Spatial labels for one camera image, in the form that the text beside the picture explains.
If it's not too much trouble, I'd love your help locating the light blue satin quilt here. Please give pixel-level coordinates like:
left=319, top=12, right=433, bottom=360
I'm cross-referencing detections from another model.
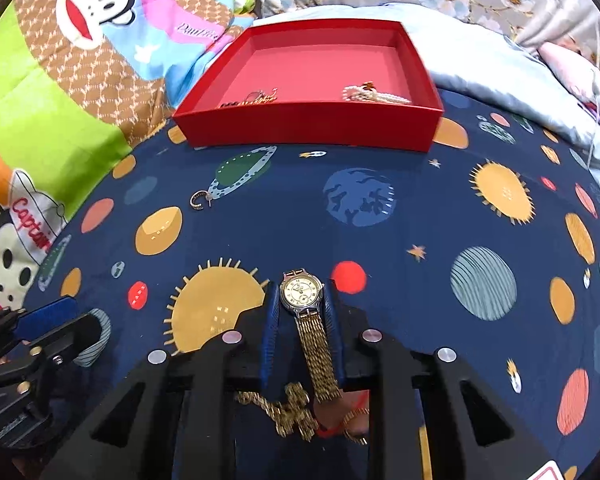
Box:
left=252, top=2, right=600, bottom=201

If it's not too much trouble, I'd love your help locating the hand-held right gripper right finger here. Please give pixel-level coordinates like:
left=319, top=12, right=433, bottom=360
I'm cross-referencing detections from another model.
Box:
left=325, top=280, right=556, bottom=480

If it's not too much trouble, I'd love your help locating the white pearl bracelet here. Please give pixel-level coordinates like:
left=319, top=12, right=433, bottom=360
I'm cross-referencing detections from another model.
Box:
left=342, top=81, right=412, bottom=107

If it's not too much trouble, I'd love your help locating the red cardboard box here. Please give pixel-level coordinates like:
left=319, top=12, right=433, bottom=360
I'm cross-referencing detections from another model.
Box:
left=172, top=17, right=445, bottom=153

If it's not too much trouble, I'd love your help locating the navy planet print blanket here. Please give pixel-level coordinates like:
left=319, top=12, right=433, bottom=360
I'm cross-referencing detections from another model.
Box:
left=22, top=87, right=600, bottom=480

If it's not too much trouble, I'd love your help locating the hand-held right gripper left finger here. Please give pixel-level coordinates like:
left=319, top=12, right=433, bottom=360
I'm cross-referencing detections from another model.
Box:
left=40, top=280, right=281, bottom=480

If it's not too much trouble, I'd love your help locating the pale pink card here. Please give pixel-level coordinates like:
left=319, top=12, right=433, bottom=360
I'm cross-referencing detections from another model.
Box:
left=522, top=460, right=566, bottom=480

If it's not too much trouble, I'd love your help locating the pink printed pillow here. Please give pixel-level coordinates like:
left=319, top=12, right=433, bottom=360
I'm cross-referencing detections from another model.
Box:
left=537, top=40, right=600, bottom=126

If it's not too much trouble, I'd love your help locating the colourful cartoon monkey quilt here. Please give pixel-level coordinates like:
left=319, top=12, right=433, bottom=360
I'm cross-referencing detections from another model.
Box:
left=0, top=0, right=256, bottom=316

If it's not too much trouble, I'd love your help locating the gold wristwatch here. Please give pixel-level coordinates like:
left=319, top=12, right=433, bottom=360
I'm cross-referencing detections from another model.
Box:
left=235, top=269, right=343, bottom=443

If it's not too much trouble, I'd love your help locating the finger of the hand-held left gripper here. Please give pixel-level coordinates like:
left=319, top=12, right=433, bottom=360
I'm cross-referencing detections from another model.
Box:
left=0, top=312, right=106, bottom=401
left=0, top=297, right=78, bottom=348

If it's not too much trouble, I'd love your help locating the dark beaded bracelet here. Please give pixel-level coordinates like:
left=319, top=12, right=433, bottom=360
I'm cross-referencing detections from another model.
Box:
left=219, top=91, right=261, bottom=109

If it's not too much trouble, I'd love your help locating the gold chain pendant bracelet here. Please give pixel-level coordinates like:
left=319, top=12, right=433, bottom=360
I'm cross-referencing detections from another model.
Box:
left=250, top=86, right=282, bottom=106

